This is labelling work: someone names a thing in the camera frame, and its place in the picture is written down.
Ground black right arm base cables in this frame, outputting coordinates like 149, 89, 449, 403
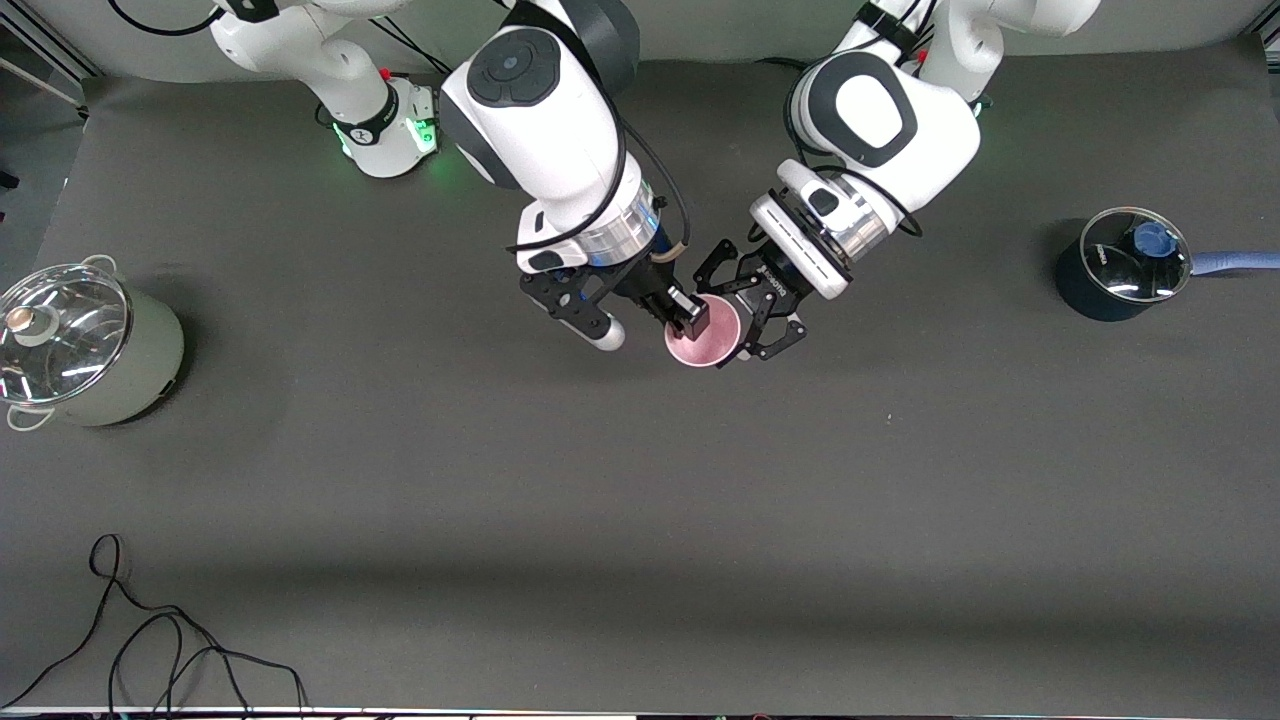
370, 15, 446, 126

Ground glass lid with metal knob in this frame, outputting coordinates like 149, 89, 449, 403
0, 263, 133, 406

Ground pink plastic cup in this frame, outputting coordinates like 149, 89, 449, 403
664, 293, 746, 369

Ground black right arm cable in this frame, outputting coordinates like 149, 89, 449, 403
505, 100, 693, 263

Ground grey-green cooking pot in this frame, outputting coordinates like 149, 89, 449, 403
0, 255, 186, 431

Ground dark blue saucepan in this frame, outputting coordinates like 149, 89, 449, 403
1055, 207, 1280, 323

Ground thin black loose cable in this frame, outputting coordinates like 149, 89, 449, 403
0, 533, 309, 716

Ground grey metal frame rail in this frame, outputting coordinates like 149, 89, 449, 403
0, 20, 101, 111

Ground glass lid with blue knob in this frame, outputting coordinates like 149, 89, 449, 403
1080, 207, 1193, 303

